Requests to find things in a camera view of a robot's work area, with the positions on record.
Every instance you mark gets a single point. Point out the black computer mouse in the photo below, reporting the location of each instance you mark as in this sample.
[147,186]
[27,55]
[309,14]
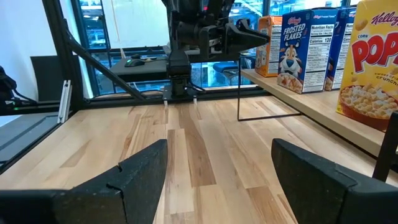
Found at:
[134,63]

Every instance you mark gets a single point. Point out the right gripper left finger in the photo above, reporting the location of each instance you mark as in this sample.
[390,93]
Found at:
[130,193]

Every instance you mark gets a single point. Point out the wooden shelf with black frame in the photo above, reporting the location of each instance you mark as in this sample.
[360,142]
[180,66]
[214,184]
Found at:
[311,105]

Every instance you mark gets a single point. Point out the blue Frosted Flakes box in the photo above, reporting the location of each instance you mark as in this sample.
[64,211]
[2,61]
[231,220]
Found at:
[343,46]
[306,53]

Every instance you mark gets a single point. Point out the black equipment with green light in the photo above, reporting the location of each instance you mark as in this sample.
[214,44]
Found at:
[7,90]

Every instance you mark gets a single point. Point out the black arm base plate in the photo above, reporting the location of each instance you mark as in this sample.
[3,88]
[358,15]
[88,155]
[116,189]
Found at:
[174,95]

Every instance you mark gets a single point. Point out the silver aluminium profile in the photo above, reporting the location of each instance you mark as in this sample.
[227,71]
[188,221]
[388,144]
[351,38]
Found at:
[64,102]

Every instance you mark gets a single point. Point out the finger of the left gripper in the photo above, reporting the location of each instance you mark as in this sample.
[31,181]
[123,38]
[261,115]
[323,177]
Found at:
[242,39]

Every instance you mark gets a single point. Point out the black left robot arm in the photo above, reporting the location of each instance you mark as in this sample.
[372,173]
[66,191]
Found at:
[178,71]

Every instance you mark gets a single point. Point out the yellow Corn Pops box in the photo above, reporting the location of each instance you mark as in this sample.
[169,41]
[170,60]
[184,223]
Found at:
[370,62]

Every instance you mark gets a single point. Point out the orange Frosted Mini Wheats box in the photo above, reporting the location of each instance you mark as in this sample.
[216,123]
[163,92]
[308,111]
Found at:
[267,59]

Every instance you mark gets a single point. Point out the blue office chair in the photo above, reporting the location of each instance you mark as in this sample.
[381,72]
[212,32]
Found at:
[225,67]

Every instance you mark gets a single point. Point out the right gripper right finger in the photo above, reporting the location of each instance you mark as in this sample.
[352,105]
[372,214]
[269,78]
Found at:
[326,199]

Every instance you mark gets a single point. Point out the large black-framed window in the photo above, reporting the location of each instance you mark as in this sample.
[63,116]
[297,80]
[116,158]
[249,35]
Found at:
[91,31]

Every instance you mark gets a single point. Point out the gray desk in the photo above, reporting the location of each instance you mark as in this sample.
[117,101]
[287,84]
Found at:
[146,70]

